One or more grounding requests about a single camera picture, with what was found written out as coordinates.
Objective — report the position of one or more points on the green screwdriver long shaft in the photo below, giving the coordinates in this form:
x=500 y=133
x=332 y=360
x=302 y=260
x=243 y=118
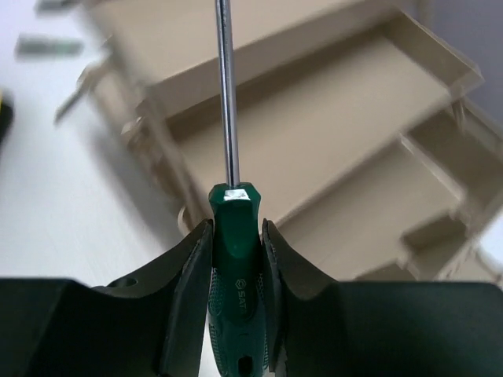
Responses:
x=236 y=309

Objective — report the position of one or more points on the yellow black handled file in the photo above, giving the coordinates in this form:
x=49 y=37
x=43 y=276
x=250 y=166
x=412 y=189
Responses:
x=7 y=113

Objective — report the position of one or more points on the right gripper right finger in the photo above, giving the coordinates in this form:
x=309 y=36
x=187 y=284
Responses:
x=318 y=326

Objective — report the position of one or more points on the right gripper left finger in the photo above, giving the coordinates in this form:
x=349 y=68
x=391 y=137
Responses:
x=147 y=323

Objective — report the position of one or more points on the beige plastic toolbox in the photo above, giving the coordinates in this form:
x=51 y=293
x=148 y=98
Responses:
x=352 y=124

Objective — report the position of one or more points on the small green precision screwdriver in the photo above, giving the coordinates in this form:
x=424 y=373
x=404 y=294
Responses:
x=50 y=6

